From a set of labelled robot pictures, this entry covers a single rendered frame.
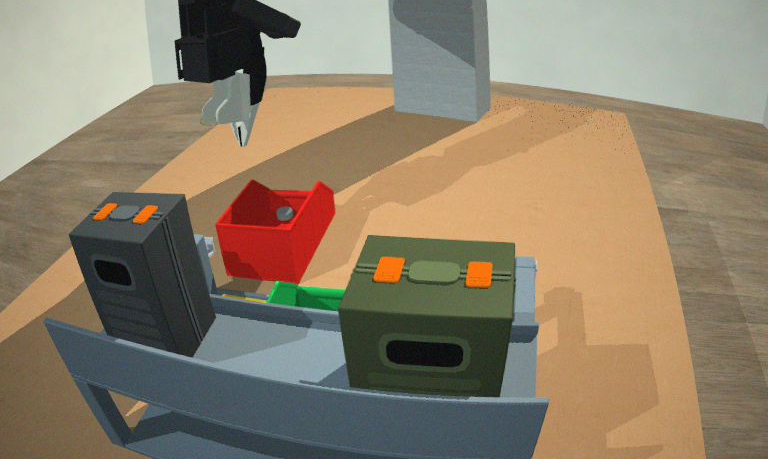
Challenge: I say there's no olive green tool case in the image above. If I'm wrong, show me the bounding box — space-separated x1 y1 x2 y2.
338 235 516 397

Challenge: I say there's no red bin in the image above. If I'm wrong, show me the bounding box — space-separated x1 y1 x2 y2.
215 180 335 284

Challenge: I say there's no dark grey tool case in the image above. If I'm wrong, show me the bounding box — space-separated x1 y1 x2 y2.
69 192 216 358

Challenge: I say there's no green bin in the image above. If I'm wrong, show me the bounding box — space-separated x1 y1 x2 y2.
266 281 346 311

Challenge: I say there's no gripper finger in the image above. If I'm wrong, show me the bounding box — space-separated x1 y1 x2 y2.
216 40 267 147
202 77 241 147

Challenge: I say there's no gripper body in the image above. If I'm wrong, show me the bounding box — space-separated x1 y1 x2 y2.
174 0 262 83

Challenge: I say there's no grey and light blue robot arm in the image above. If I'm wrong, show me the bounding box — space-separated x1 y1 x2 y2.
231 0 301 39

